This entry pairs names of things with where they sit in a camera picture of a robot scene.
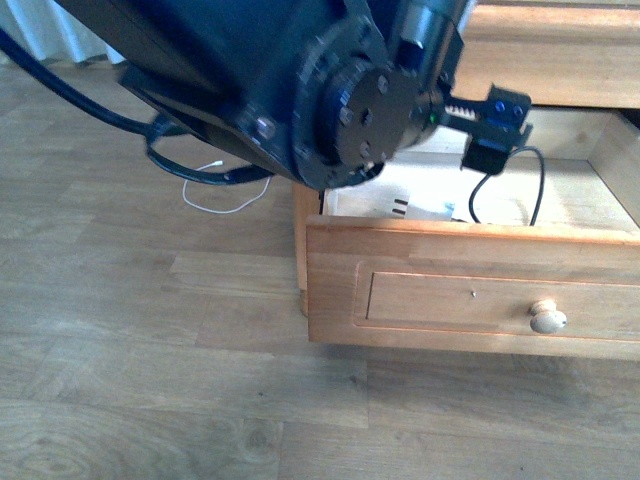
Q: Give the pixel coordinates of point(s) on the white charger adapter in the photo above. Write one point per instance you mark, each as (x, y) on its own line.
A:
(415, 209)

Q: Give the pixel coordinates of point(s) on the wooden drawer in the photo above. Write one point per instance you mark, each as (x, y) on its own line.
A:
(542, 260)

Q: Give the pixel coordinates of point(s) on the pale green curtain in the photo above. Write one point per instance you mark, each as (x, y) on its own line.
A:
(50, 33)

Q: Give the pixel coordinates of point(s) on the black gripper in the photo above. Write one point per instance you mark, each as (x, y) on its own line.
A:
(365, 87)

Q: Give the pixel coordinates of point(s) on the wooden nightstand cabinet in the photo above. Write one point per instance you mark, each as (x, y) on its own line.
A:
(563, 53)

